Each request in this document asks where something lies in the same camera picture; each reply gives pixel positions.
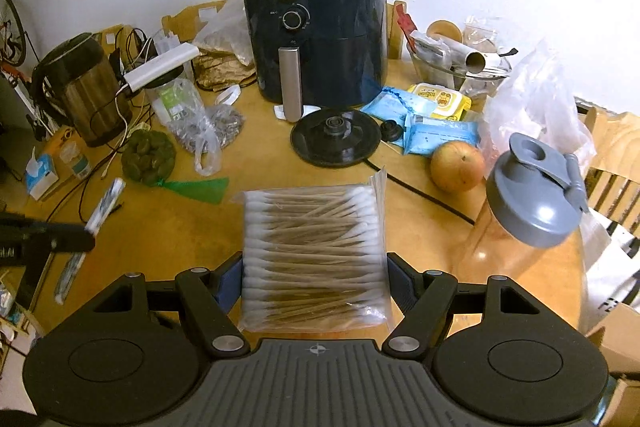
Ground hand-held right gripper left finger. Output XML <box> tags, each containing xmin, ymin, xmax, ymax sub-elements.
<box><xmin>92</xmin><ymin>252</ymin><xmax>251</xmax><ymax>354</ymax></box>

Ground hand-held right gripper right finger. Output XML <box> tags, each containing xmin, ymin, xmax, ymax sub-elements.
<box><xmin>381</xmin><ymin>252</ymin><xmax>546</xmax><ymax>354</ymax></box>

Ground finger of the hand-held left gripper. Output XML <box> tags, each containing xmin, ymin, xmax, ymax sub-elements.
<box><xmin>0</xmin><ymin>213</ymin><xmax>97</xmax><ymax>254</ymax></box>

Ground blue white striped packet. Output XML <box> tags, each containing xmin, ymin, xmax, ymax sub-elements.
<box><xmin>54</xmin><ymin>179</ymin><xmax>126</xmax><ymax>305</ymax></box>

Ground cotton swab packet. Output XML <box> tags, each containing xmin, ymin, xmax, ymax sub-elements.
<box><xmin>239</xmin><ymin>171</ymin><xmax>392</xmax><ymax>334</ymax></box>

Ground blue tissue box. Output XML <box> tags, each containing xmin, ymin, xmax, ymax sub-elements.
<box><xmin>25</xmin><ymin>147</ymin><xmax>61</xmax><ymax>202</ymax></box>

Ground small plastic water bottle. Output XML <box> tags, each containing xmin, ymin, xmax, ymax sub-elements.
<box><xmin>57</xmin><ymin>139</ymin><xmax>93</xmax><ymax>182</ymax></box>

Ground green net bag of kiwis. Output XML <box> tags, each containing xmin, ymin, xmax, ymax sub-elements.
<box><xmin>121</xmin><ymin>129</ymin><xmax>230</xmax><ymax>206</ymax></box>

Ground round brown pear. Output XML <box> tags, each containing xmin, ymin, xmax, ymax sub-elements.
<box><xmin>430</xmin><ymin>141</ymin><xmax>487</xmax><ymax>192</ymax></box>

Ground brown steel electric kettle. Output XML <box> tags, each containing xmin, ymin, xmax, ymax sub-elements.
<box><xmin>31</xmin><ymin>32</ymin><xmax>133</xmax><ymax>148</ymax></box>

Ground blue wet wipes packet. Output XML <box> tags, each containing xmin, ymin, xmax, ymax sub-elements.
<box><xmin>402</xmin><ymin>116</ymin><xmax>482</xmax><ymax>156</ymax></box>
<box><xmin>361</xmin><ymin>87</ymin><xmax>440</xmax><ymax>118</ymax></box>

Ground black kettle base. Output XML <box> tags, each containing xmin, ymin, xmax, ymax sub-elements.
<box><xmin>291</xmin><ymin>107</ymin><xmax>386</xmax><ymax>168</ymax></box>

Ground clear shaker bottle grey lid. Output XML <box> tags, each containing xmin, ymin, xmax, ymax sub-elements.
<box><xmin>457</xmin><ymin>133</ymin><xmax>591</xmax><ymax>303</ymax></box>

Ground clear bag of seeds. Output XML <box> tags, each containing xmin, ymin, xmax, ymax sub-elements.
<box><xmin>165</xmin><ymin>79</ymin><xmax>247</xmax><ymax>178</ymax></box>

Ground white jar green label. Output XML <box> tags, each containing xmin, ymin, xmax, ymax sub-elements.
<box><xmin>145</xmin><ymin>77</ymin><xmax>198</xmax><ymax>128</ymax></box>

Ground yellow wet wipes packet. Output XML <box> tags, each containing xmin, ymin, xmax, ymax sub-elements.
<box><xmin>405</xmin><ymin>83</ymin><xmax>472</xmax><ymax>122</ymax></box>

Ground white power bank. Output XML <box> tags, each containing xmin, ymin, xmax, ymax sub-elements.
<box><xmin>124</xmin><ymin>44</ymin><xmax>201</xmax><ymax>95</ymax></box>

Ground bicycle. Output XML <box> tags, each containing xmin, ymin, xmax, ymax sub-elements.
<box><xmin>0</xmin><ymin>0</ymin><xmax>31</xmax><ymax>68</ymax></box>

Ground clear plastic bag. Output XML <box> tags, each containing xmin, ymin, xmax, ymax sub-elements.
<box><xmin>482</xmin><ymin>39</ymin><xmax>596</xmax><ymax>168</ymax></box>
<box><xmin>192</xmin><ymin>0</ymin><xmax>246</xmax><ymax>58</ymax></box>

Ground white chargers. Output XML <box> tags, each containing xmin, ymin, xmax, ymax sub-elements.
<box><xmin>150</xmin><ymin>29</ymin><xmax>181</xmax><ymax>52</ymax></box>

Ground cardboard box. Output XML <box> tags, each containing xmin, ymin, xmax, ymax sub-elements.
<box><xmin>585</xmin><ymin>302</ymin><xmax>640</xmax><ymax>408</ymax></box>

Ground round wooden lid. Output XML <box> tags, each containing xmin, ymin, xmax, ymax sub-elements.
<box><xmin>426</xmin><ymin>21</ymin><xmax>463</xmax><ymax>42</ymax></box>

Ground black air fryer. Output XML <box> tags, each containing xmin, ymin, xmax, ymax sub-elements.
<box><xmin>239</xmin><ymin>0</ymin><xmax>388</xmax><ymax>122</ymax></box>

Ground white charging cable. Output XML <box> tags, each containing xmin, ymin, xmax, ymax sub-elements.
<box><xmin>102</xmin><ymin>87</ymin><xmax>151</xmax><ymax>180</ymax></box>

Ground white paper bag black handles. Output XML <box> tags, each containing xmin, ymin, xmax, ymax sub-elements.
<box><xmin>582</xmin><ymin>207</ymin><xmax>640</xmax><ymax>313</ymax></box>

